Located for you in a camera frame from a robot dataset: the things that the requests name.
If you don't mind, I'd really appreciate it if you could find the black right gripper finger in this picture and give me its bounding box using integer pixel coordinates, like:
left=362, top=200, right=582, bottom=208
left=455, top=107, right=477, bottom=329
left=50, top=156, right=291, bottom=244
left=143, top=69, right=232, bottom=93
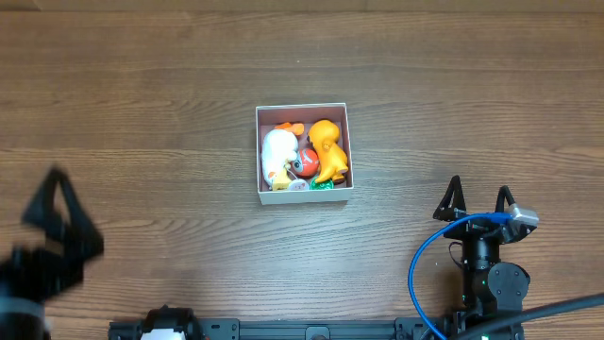
left=432, top=175, right=467, bottom=222
left=495, top=185, right=515, bottom=213

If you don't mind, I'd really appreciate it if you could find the green round disc toy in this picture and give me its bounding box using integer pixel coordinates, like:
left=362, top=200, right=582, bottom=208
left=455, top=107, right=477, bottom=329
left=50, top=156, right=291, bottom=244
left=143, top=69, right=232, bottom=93
left=310, top=177, right=334, bottom=191

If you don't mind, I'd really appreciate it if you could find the orange dinosaur toy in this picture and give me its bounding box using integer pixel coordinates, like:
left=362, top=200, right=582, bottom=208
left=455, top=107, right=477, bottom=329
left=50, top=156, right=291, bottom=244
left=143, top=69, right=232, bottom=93
left=308, top=120, right=349, bottom=183

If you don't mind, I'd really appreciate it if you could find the red round robot toy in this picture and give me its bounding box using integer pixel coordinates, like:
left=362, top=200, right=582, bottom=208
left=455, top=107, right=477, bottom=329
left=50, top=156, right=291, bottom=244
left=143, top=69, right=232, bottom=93
left=292, top=148, right=320, bottom=178

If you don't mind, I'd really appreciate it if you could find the white wooden rattle drum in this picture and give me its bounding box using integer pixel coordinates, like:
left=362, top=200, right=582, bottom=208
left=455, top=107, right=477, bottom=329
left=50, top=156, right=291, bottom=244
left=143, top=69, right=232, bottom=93
left=287, top=178, right=310, bottom=191

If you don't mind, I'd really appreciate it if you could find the white chicken toy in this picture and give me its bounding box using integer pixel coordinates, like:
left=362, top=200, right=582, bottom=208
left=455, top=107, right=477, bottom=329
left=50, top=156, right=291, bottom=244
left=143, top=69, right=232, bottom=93
left=260, top=122, right=305, bottom=191

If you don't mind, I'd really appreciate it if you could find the white box with pink interior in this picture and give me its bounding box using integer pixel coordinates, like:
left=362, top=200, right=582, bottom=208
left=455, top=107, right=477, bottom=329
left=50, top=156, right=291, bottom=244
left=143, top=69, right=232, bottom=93
left=256, top=103, right=354, bottom=205

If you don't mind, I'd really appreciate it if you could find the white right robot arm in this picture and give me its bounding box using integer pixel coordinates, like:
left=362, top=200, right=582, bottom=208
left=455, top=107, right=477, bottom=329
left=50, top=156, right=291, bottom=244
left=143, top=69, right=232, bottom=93
left=441, top=186, right=539, bottom=337

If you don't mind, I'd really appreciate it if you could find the thick black cable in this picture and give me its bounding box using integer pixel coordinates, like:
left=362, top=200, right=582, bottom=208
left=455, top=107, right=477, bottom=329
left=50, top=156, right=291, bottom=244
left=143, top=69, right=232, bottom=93
left=452, top=291, right=604, bottom=340

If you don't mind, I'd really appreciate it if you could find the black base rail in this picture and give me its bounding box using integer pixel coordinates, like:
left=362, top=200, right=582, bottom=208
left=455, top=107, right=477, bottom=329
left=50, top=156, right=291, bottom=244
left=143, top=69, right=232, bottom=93
left=107, top=317, right=525, bottom=340

